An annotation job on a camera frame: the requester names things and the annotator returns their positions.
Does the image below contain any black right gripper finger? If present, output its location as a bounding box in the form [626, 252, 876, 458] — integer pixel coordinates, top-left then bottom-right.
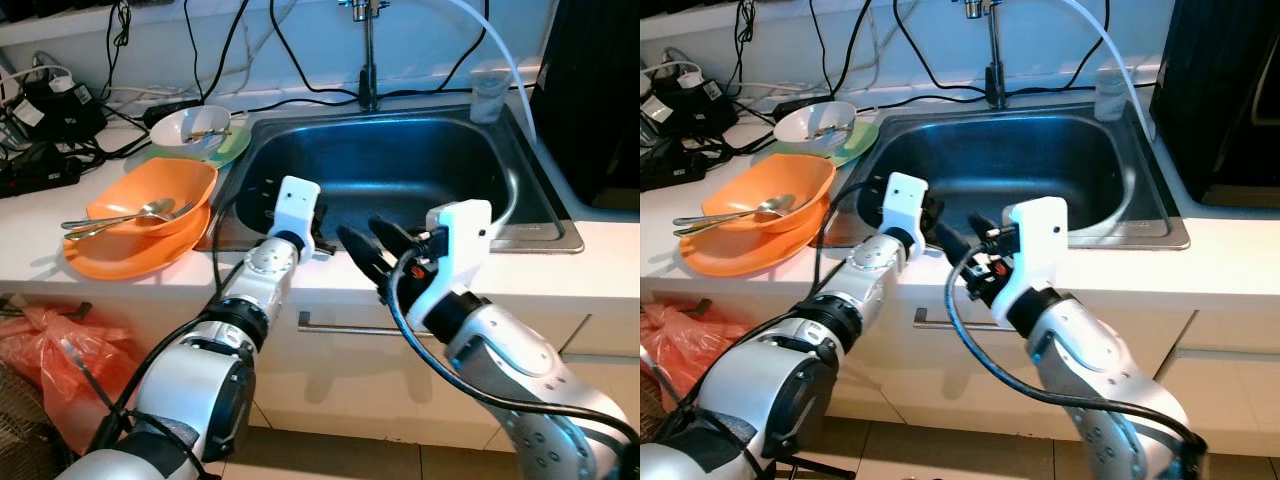
[337, 224, 399, 303]
[965, 213, 1006, 251]
[933, 222, 976, 273]
[368, 215, 433, 263]

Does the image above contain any orange plastic plate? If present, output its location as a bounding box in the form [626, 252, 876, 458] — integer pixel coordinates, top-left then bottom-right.
[62, 200, 213, 281]
[678, 195, 831, 278]

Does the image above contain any white sink cabinet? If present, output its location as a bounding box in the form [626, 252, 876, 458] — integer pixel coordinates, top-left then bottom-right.
[0, 285, 641, 456]
[640, 283, 1280, 459]

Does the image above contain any clear glass cup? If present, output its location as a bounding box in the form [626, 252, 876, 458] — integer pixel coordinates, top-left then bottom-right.
[1093, 65, 1136, 123]
[468, 62, 516, 124]

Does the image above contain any black power cable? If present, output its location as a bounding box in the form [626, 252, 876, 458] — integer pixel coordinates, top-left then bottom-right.
[268, 0, 363, 101]
[893, 0, 986, 99]
[405, 0, 491, 101]
[1030, 0, 1111, 99]

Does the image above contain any silver sink cabinet handle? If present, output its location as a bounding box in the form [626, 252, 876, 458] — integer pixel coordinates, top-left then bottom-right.
[912, 307, 1013, 334]
[297, 311, 441, 341]

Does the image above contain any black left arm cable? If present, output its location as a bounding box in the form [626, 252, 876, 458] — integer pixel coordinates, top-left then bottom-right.
[812, 180, 891, 301]
[205, 188, 286, 301]

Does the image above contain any black metal stand leg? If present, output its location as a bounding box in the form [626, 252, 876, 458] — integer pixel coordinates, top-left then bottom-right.
[770, 455, 833, 479]

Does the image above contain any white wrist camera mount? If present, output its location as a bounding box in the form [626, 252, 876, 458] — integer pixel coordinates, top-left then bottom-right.
[268, 176, 322, 243]
[403, 199, 494, 323]
[998, 196, 1070, 328]
[878, 172, 928, 249]

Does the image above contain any black power adapter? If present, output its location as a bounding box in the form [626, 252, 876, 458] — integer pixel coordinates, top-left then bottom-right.
[650, 72, 731, 136]
[20, 75, 106, 141]

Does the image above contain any small black power strip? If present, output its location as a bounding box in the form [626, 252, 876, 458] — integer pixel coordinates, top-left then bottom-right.
[143, 97, 206, 126]
[770, 95, 831, 121]

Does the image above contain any tall black appliance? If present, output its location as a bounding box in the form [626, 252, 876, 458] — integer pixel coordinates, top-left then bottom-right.
[1150, 0, 1280, 209]

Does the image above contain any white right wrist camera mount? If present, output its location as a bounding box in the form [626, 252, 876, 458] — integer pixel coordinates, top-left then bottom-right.
[998, 196, 1070, 328]
[403, 199, 494, 323]

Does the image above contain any dark wicker basket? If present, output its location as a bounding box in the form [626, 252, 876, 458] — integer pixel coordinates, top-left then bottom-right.
[0, 360, 61, 480]

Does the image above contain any chrome faucet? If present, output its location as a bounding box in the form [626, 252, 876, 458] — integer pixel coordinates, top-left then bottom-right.
[338, 0, 389, 113]
[963, 0, 1011, 111]

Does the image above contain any long black power strip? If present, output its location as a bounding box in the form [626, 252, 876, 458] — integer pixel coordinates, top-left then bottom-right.
[640, 140, 706, 191]
[0, 140, 83, 198]

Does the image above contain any orange plastic bowl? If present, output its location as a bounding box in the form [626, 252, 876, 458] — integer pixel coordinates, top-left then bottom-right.
[700, 153, 837, 233]
[85, 157, 219, 238]

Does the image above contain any green plate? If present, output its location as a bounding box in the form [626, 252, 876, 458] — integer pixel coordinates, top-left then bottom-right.
[755, 120, 881, 168]
[140, 125, 253, 169]

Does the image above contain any red plastic bag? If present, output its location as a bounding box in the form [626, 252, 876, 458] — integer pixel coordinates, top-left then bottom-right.
[0, 305, 143, 453]
[640, 303, 736, 421]

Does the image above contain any white water hose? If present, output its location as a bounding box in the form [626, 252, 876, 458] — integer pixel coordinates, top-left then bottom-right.
[1060, 0, 1159, 141]
[440, 0, 541, 146]

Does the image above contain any stainless steel sink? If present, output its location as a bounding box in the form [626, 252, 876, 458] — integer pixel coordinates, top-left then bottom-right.
[830, 103, 1191, 251]
[205, 105, 586, 254]

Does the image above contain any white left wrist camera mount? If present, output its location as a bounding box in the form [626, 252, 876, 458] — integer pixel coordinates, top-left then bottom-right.
[878, 172, 928, 249]
[268, 176, 322, 243]

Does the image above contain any white bowl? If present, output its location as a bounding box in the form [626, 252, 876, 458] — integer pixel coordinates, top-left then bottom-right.
[773, 100, 858, 148]
[150, 104, 233, 151]

